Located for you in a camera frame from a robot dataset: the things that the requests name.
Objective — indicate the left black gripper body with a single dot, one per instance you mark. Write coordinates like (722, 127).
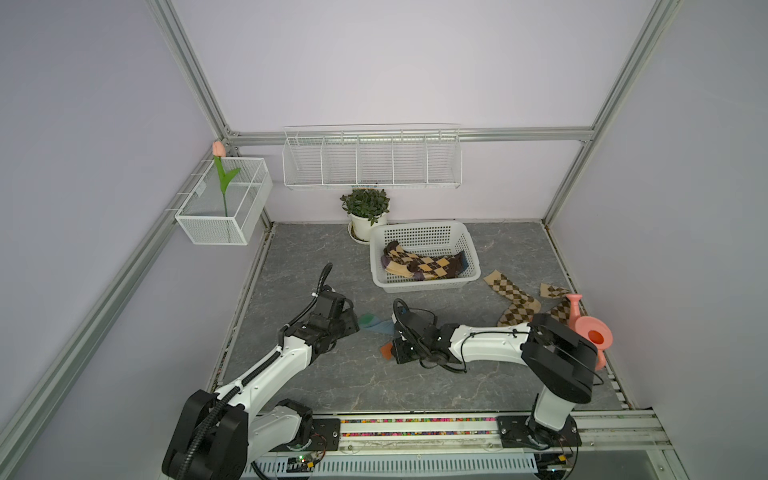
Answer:
(345, 325)

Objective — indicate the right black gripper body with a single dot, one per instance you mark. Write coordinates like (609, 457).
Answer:
(403, 353)

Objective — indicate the white plastic perforated basket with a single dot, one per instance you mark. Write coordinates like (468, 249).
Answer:
(426, 239)

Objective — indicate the dark brown argyle sock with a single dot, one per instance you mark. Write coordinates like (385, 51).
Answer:
(443, 267)
(399, 262)

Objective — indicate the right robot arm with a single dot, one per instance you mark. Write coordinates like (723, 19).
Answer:
(562, 360)

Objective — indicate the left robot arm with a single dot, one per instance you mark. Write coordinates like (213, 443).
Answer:
(252, 396)

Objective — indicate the tan argyle sock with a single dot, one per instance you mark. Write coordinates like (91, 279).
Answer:
(520, 300)
(559, 312)

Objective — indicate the potted green plant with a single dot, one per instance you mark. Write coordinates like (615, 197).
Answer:
(367, 208)

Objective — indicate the pink watering can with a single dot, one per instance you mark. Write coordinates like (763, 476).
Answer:
(591, 328)

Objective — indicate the pink artificial tulip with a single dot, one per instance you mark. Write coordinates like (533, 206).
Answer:
(225, 177)

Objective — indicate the white mesh wall box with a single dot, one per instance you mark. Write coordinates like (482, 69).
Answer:
(201, 214)

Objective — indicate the white wire wall shelf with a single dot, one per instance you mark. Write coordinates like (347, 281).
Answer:
(388, 156)

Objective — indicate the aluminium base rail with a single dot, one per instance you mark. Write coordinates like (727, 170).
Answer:
(404, 436)

